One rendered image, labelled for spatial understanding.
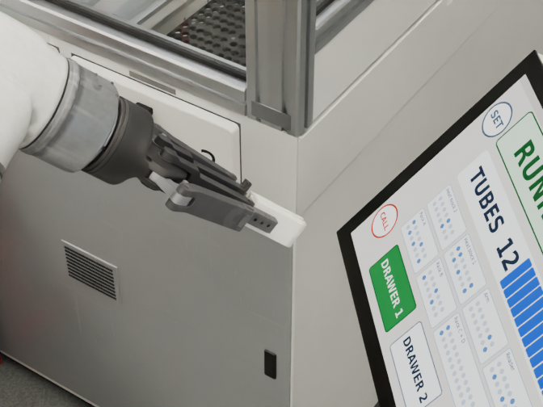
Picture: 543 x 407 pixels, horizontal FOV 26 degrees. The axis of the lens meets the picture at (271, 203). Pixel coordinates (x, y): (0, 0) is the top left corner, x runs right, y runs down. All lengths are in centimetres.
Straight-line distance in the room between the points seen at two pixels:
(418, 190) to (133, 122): 37
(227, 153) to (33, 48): 63
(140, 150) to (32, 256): 110
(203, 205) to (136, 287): 90
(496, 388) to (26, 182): 109
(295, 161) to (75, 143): 57
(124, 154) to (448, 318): 36
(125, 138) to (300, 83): 47
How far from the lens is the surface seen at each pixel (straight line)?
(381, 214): 130
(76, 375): 230
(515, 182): 117
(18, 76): 97
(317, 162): 159
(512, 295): 111
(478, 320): 113
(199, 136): 159
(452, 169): 125
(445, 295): 118
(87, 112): 100
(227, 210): 108
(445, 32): 186
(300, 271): 170
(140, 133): 103
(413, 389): 116
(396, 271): 124
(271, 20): 143
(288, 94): 147
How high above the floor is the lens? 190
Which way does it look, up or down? 42 degrees down
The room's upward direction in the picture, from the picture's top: straight up
